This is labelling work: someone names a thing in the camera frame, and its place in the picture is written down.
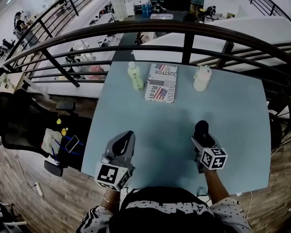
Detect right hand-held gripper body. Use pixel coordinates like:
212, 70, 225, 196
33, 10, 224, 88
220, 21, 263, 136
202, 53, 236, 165
196, 147, 228, 174

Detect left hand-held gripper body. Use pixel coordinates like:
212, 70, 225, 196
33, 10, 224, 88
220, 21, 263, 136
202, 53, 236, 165
94, 155, 136, 192

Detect black object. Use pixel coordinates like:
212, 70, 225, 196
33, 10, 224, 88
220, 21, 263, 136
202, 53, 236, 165
194, 120, 216, 148

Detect person's left forearm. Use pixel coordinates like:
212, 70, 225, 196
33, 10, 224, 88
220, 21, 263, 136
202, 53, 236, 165
100, 188, 122, 212

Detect person's right forearm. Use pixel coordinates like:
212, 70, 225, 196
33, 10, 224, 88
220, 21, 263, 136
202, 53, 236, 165
203, 170, 231, 205

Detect black smartphone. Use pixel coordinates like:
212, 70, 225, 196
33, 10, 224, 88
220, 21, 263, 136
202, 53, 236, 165
65, 134, 80, 153

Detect person's dotted left sleeve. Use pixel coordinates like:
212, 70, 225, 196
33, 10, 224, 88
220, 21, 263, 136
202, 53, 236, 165
76, 204, 113, 233

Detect person's dotted sleeve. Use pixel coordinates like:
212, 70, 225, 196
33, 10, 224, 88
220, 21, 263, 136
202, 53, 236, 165
211, 197, 253, 233
76, 204, 113, 233

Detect white bag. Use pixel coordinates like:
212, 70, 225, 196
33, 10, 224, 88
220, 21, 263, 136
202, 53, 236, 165
41, 128, 63, 155

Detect person's dotted right sleeve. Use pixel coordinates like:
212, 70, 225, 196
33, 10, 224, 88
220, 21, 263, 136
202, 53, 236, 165
211, 197, 253, 233

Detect person's black printed top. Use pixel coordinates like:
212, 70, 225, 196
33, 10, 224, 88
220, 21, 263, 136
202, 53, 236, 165
108, 186, 224, 233

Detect white water bottle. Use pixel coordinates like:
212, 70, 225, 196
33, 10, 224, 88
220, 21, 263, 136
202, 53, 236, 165
193, 64, 212, 92

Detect black round chair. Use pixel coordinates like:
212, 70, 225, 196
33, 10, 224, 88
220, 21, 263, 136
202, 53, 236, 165
266, 91, 291, 150

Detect white power strip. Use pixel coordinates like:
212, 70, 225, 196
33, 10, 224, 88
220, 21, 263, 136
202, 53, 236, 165
33, 182, 44, 199

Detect flag print book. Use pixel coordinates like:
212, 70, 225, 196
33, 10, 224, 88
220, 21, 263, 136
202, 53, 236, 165
144, 63, 178, 104

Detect pale green drink bottle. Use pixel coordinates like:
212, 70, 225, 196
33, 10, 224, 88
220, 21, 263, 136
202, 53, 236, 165
127, 61, 145, 91

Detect black mesh office chair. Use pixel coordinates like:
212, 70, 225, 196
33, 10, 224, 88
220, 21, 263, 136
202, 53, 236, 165
0, 88, 93, 177

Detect light wooden desk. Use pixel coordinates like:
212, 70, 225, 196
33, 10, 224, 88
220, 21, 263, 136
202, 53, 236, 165
0, 71, 34, 95

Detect black metal railing wooden handrail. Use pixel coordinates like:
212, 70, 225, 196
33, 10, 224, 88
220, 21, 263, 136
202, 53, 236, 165
3, 20, 291, 101

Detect white cabinet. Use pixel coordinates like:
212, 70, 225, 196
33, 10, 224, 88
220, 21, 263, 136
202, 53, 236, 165
110, 0, 136, 22

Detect blue water barrels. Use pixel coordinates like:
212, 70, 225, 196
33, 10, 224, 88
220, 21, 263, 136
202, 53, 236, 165
141, 2, 153, 17

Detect black balcony railing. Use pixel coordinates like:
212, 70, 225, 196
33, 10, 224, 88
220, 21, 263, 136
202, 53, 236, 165
229, 0, 291, 32
3, 0, 117, 61

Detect thin metal bracelet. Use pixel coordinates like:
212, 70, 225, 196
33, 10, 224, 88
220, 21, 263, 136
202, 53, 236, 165
102, 194, 121, 204

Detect blue strap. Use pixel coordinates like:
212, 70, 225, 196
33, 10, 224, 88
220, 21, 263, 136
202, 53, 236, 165
53, 135, 85, 158

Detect white cable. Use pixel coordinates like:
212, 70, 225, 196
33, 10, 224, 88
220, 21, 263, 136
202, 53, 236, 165
245, 190, 255, 218

